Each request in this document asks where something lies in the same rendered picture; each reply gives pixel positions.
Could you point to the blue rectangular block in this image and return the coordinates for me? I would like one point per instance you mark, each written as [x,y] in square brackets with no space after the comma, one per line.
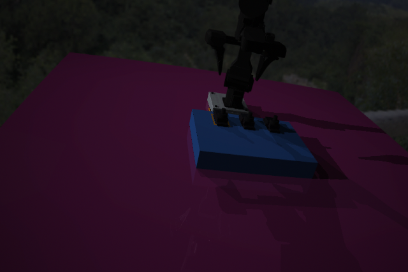
[252,145]

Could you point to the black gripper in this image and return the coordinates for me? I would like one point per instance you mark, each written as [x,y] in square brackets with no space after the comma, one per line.
[216,39]

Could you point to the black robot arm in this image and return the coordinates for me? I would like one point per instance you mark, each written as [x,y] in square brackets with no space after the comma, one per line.
[254,39]

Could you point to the black micro servo with orange cable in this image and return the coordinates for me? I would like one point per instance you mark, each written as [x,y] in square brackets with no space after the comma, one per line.
[221,117]

